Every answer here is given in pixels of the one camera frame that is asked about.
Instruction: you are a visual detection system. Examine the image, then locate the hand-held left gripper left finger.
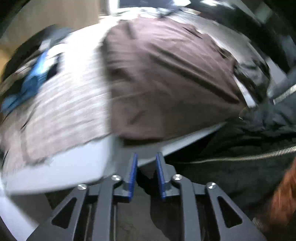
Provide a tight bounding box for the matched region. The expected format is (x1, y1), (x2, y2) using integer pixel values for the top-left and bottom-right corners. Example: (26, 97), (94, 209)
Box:
(26, 153), (139, 241)

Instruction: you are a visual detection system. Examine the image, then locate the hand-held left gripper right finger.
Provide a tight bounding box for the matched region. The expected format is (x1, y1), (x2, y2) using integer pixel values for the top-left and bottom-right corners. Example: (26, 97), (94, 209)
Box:
(155, 152), (266, 241)

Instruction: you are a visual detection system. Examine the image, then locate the brown fleece garment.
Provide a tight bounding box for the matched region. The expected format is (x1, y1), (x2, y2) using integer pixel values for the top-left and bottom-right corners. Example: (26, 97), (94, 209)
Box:
(102, 17), (259, 142)

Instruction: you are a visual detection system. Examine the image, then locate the pile of folded clothes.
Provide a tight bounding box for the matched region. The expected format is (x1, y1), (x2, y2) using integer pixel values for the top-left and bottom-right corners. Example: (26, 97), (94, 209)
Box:
(0, 25), (74, 114)

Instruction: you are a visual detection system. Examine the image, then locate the white mattress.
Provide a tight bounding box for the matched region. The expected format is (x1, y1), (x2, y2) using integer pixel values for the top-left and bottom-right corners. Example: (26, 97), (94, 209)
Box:
(0, 120), (232, 237)

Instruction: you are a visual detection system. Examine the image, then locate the plaid blanket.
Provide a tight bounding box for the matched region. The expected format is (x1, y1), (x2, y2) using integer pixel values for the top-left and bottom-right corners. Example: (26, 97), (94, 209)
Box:
(0, 23), (121, 172)

